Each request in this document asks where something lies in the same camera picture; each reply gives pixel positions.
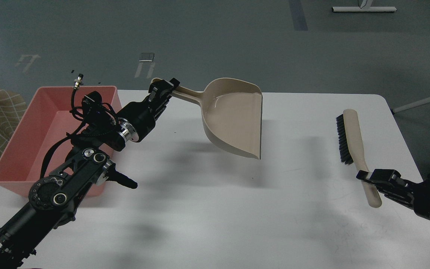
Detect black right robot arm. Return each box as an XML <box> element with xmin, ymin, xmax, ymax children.
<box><xmin>356</xmin><ymin>169</ymin><xmax>430</xmax><ymax>221</ymax></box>

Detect white desk leg base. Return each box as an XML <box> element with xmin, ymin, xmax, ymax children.
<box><xmin>331</xmin><ymin>0</ymin><xmax>397</xmax><ymax>13</ymax></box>

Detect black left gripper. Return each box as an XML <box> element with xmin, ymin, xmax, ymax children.
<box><xmin>117</xmin><ymin>78</ymin><xmax>180</xmax><ymax>142</ymax></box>

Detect beige hand brush black bristles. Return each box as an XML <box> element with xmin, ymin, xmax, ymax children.
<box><xmin>336</xmin><ymin>109</ymin><xmax>382</xmax><ymax>208</ymax></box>

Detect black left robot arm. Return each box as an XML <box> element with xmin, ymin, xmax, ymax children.
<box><xmin>0</xmin><ymin>74</ymin><xmax>180</xmax><ymax>269</ymax></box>

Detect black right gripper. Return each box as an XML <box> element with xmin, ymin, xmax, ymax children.
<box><xmin>356</xmin><ymin>169</ymin><xmax>430</xmax><ymax>220</ymax></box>

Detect pink plastic bin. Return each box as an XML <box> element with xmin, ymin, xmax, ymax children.
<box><xmin>0</xmin><ymin>86</ymin><xmax>124</xmax><ymax>197</ymax></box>

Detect beige plastic dustpan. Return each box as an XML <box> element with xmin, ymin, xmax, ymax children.
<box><xmin>172</xmin><ymin>78</ymin><xmax>263</xmax><ymax>160</ymax></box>

